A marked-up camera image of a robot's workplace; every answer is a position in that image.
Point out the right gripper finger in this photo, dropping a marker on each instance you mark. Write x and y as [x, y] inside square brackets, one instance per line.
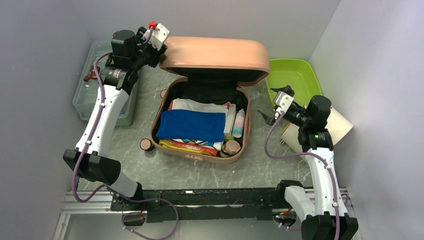
[269, 120]
[286, 89]

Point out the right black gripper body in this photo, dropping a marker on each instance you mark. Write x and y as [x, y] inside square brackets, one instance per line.
[297, 116]

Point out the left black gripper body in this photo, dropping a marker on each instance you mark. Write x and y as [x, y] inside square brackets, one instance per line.
[150, 55]

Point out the green plastic tray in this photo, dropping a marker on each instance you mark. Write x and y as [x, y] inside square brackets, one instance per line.
[298, 74]

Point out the cream appliance with orange rim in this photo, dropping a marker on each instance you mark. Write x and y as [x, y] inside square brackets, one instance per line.
[337, 125]

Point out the pink hard-shell suitcase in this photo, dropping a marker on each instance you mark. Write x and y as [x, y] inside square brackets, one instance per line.
[212, 71]

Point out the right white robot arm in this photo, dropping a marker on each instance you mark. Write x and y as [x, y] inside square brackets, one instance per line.
[326, 217]

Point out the pink blue spray bottle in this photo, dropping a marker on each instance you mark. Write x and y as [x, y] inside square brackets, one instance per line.
[239, 122]

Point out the white cosmetic box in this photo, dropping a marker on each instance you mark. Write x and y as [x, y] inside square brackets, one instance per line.
[229, 121]

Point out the pink hexagonal lid jar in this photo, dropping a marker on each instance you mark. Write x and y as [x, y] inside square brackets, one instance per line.
[231, 147]

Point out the white folded shirt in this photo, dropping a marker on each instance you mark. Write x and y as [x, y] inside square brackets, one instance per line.
[191, 105]

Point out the brown brass faucet valve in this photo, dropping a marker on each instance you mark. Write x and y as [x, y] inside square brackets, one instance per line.
[92, 75]

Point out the blue folded towel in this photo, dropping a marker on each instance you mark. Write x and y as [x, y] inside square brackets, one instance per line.
[192, 125]

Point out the yellow folded cloth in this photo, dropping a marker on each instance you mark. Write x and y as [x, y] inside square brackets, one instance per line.
[172, 145]

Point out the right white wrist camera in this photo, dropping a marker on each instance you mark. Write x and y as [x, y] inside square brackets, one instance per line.
[282, 103]

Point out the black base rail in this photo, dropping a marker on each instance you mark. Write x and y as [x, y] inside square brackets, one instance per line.
[206, 204]

